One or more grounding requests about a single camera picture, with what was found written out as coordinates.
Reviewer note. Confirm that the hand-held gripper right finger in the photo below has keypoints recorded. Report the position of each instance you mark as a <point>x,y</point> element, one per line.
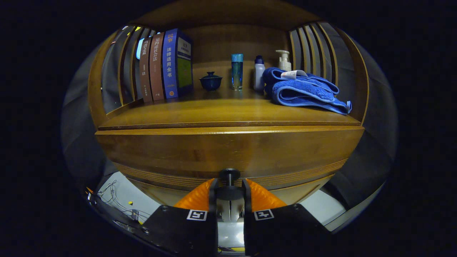
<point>247,203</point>

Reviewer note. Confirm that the thick blue book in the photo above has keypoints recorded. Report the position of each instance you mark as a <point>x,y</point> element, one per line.
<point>169,64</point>

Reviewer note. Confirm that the wooden drawer with black knob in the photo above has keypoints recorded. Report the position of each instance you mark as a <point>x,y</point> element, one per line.
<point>228,150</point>

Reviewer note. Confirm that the dark brown book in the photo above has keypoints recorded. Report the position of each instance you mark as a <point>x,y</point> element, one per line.
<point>145,71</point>

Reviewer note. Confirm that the folded blue towel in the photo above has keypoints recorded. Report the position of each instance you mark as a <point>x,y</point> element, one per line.
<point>303,92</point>

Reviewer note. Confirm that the brown wooden cabinet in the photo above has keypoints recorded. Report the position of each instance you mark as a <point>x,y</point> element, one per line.
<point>221,43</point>

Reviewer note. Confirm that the wooden countertop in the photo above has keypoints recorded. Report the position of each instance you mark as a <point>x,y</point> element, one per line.
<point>214,110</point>

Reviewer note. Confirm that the white bottle with blue cap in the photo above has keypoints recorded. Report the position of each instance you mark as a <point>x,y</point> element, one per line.
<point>259,75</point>

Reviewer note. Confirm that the reddish brown book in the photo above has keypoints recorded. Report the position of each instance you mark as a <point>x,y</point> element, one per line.
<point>156,67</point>

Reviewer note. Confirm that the tall teal glass bottle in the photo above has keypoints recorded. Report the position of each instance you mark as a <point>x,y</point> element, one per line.
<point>237,71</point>

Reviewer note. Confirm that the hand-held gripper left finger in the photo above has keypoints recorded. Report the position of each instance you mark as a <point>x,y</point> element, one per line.
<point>213,203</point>

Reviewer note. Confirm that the dark blue lidded teacup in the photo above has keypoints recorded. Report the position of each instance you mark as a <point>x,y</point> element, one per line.
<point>210,82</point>

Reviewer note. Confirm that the white pump bottle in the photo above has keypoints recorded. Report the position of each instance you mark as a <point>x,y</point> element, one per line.
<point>284,63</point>

